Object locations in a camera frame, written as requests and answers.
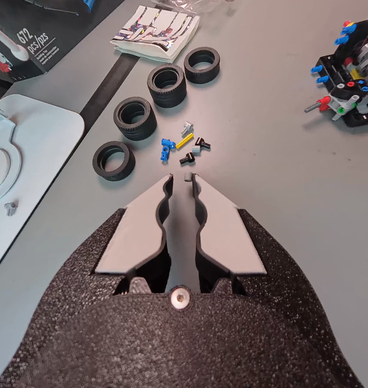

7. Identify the black pin with grey bush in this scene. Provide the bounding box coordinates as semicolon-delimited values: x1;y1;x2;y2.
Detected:
191;137;211;156

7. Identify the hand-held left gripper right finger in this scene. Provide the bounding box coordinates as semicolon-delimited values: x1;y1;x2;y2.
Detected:
191;173;267;292

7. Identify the black toy chassis assembly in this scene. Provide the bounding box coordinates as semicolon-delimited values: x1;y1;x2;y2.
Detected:
305;11;368;128

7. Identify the shiny sticker sheet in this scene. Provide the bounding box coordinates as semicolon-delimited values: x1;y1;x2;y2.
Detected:
110;4;200;63

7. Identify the yellow toy axle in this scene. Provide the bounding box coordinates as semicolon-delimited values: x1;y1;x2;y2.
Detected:
176;135;196;150

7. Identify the clear plastic bag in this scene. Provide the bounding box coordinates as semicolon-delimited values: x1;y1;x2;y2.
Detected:
151;0;237;13

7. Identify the narrow black toy tyre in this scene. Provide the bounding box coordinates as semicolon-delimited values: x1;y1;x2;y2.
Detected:
183;47;221;85
92;141;136;182

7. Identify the grey desk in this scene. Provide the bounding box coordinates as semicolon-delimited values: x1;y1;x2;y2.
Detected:
0;0;368;388

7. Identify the toy car set box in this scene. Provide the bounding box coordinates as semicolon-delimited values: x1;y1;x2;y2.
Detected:
0;0;125;84

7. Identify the wide black toy tyre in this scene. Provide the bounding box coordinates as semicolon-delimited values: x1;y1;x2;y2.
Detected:
113;96;158;141
147;63;187;109

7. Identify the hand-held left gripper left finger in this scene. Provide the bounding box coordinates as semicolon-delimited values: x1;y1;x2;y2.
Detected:
95;173;174;292

